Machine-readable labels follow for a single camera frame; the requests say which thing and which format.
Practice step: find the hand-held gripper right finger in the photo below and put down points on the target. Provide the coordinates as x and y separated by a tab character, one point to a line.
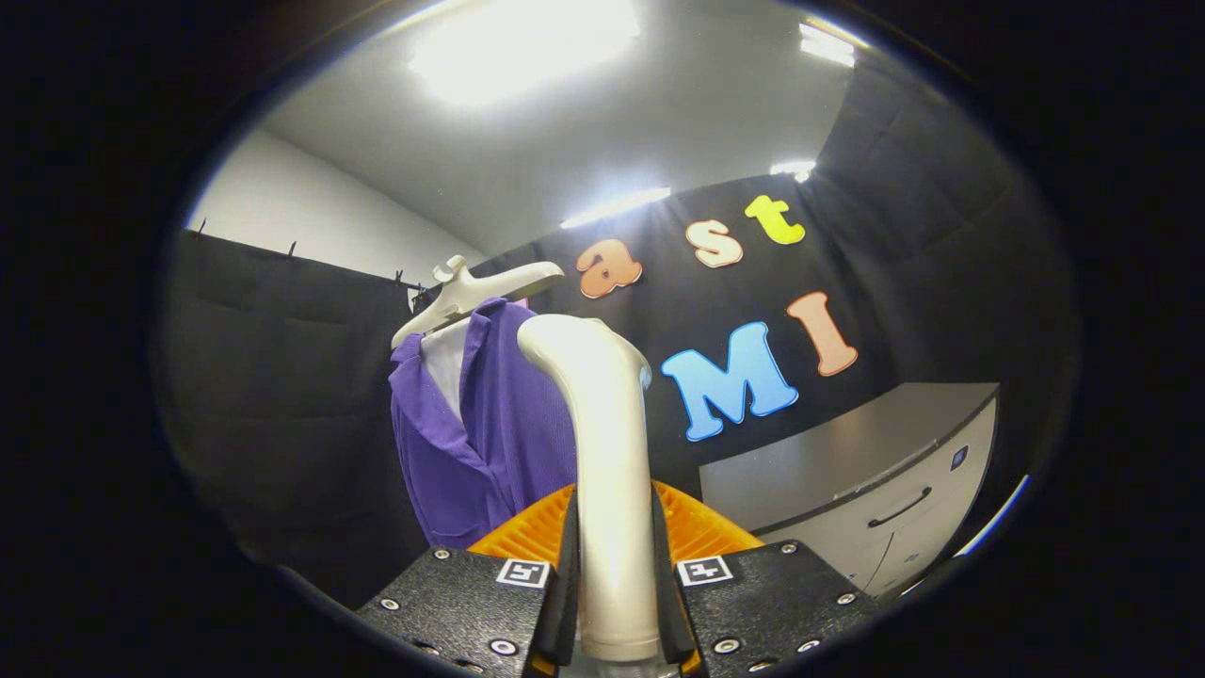
670	612

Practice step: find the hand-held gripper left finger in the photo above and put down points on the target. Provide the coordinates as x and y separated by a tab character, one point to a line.
563	612

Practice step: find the white garment steamer wand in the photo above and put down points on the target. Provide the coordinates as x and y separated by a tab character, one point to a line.
612	471

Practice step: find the purple jacket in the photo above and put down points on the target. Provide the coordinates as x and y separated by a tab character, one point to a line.
508	424

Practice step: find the white clothes hanger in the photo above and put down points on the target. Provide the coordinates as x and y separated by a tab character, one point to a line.
471	294

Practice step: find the grey drawer cabinet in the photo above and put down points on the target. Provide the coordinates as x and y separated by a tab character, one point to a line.
847	461

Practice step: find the white inner shirt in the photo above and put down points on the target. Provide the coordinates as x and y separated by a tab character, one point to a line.
447	363

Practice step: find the black backdrop cloth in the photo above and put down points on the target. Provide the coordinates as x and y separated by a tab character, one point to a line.
282	395

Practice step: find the long ceiling light strip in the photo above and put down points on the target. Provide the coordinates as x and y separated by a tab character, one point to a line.
617	207

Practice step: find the small ceiling light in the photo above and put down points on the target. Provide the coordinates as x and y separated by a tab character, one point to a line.
793	169

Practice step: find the large ceiling light panel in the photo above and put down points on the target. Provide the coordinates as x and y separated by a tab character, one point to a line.
522	47

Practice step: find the rectangular ceiling light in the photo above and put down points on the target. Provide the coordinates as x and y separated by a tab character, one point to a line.
827	45

